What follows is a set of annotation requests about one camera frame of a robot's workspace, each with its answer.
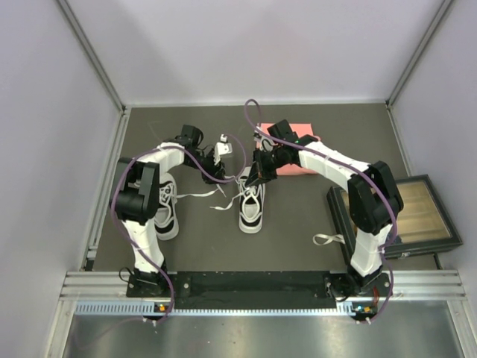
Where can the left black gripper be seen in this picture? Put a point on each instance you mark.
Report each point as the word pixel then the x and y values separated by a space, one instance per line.
pixel 216 171

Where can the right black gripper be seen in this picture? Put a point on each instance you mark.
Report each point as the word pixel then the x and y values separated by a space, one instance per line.
pixel 259 173

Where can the black white sneaker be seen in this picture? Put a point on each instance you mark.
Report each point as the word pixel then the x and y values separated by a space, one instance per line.
pixel 165 221
pixel 251 201

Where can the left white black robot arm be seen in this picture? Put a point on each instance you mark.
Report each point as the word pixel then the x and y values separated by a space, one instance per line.
pixel 143 199

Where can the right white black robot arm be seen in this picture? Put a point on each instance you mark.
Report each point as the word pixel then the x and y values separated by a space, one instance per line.
pixel 374 199

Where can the loose white shoelace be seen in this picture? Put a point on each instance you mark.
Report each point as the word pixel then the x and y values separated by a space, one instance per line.
pixel 323 239

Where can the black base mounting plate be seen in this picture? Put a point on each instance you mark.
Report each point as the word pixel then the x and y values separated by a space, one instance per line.
pixel 253 290

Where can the black glass-lid display box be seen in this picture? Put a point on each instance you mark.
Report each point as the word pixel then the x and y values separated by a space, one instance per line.
pixel 424 226

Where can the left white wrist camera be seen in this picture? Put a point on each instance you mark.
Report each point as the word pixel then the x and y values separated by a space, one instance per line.
pixel 223 149

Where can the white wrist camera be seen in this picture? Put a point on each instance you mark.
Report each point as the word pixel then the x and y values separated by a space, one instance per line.
pixel 223 149
pixel 263 143

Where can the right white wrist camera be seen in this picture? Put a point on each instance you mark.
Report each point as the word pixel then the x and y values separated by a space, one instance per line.
pixel 263 143

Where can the aluminium extrusion rail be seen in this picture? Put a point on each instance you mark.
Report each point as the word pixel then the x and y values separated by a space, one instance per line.
pixel 416 285

